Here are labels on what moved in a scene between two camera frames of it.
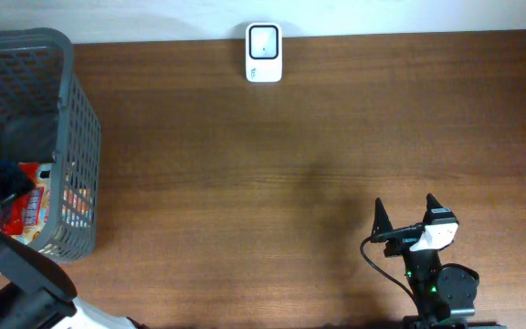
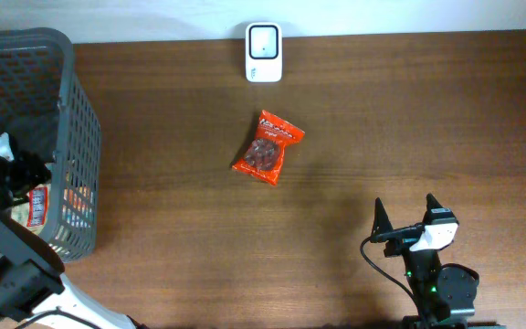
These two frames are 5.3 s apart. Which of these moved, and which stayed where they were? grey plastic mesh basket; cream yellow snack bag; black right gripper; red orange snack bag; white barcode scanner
Moved: red orange snack bag; cream yellow snack bag
Stayed: grey plastic mesh basket; black right gripper; white barcode scanner
